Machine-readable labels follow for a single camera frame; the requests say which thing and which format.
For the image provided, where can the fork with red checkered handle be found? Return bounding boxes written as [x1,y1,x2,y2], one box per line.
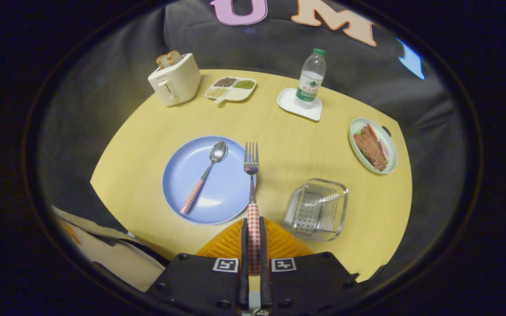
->
[243,141,261,275]

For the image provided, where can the spoon with red checkered handle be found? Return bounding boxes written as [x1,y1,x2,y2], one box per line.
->
[180,140,228,215]

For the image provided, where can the white divided grain tray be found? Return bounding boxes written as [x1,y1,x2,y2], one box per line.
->
[204,77,257,104]

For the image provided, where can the pale green oval plate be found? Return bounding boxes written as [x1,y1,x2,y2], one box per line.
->
[348,117,398,175]

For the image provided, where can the white square coaster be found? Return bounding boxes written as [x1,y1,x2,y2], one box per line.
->
[277,88,323,122]

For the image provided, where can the metal wire cutlery basket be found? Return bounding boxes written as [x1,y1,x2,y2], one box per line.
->
[283,178,349,241]

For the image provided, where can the blue round plate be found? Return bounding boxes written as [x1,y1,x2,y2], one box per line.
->
[162,135,257,226]

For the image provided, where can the brown meat slices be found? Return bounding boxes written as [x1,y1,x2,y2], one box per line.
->
[353,124,388,172]

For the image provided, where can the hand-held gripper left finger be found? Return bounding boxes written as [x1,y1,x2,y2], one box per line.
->
[145,217,250,316]

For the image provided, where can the white bag with orange print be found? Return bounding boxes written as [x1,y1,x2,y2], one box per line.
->
[51,206,170,292]

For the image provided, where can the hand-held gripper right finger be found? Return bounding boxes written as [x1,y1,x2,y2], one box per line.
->
[260,217,361,316]

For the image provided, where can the cream toaster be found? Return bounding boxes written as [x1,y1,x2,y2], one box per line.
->
[148,53,202,107]

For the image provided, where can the clear water bottle green cap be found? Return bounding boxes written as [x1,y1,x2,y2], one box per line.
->
[294,48,327,109]

